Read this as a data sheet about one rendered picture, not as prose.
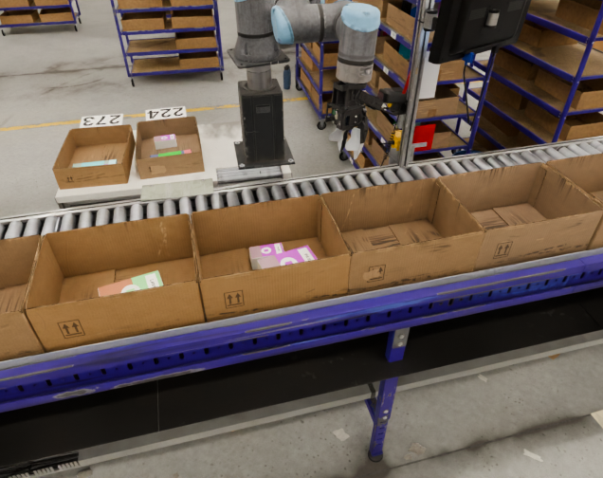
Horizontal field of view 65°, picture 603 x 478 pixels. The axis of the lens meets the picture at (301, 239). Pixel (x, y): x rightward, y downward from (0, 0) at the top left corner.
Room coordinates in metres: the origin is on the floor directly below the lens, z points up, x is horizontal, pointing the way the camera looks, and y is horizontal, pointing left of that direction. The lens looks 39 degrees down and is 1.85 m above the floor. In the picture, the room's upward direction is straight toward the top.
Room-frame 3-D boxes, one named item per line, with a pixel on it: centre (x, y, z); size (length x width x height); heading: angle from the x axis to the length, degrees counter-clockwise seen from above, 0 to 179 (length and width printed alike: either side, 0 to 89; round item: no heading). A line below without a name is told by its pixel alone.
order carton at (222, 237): (1.02, 0.10, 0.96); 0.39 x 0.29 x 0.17; 104
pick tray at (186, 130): (1.99, 0.62, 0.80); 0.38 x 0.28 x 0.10; 14
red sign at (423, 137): (1.96, -0.53, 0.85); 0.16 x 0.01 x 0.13; 104
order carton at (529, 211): (1.21, -0.66, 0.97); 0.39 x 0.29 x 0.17; 104
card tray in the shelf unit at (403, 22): (2.64, -0.66, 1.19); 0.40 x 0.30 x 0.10; 14
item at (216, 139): (2.02, 0.59, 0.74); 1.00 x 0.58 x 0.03; 101
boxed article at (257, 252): (1.08, 0.10, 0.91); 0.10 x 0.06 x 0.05; 103
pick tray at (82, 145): (1.90, 0.92, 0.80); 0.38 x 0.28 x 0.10; 10
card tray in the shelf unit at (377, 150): (2.64, -0.66, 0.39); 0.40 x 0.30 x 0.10; 15
